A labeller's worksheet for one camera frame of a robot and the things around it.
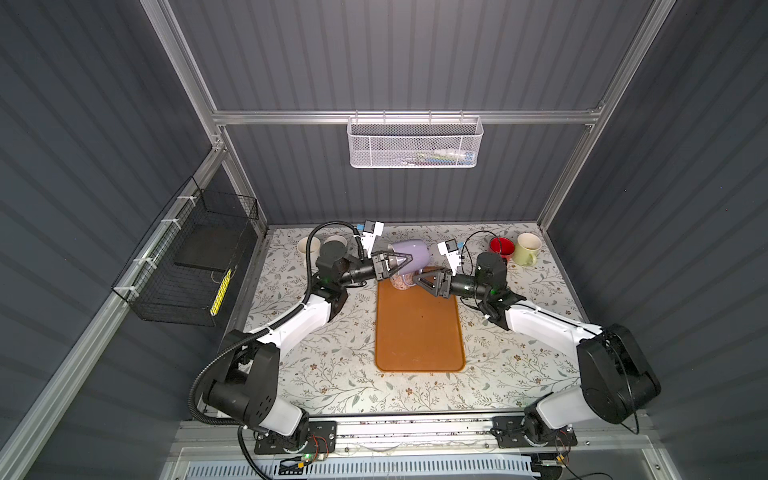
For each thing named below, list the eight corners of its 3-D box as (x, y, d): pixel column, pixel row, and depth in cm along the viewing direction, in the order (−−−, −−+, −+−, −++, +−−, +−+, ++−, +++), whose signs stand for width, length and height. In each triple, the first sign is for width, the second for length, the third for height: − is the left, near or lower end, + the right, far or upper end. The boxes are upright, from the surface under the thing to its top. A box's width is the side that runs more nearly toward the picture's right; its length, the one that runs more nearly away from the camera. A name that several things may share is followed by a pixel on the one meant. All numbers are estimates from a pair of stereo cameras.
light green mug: (506, 266, 110) (516, 247, 101) (513, 247, 116) (523, 228, 107) (527, 274, 108) (538, 255, 99) (533, 255, 113) (544, 235, 105)
